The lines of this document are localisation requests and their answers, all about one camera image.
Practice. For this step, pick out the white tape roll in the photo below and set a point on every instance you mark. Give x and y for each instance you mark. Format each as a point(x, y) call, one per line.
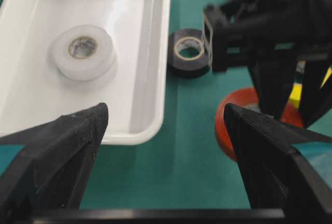
point(83, 53)

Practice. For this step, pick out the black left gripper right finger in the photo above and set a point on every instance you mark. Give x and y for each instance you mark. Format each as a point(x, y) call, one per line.
point(276, 173)

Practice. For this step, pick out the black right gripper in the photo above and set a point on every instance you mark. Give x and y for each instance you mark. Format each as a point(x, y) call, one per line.
point(259, 34)

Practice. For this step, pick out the red tape roll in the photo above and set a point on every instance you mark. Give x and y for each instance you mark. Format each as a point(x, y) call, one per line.
point(247, 97)

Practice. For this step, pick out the black tape roll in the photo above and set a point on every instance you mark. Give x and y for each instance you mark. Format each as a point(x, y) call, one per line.
point(186, 55)

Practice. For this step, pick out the yellow tape roll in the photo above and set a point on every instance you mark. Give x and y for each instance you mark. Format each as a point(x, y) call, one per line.
point(297, 88)

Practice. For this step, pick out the white plastic case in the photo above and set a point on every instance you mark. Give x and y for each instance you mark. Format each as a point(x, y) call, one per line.
point(33, 91)

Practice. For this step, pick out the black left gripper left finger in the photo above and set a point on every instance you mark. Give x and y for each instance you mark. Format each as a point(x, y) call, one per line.
point(54, 164)

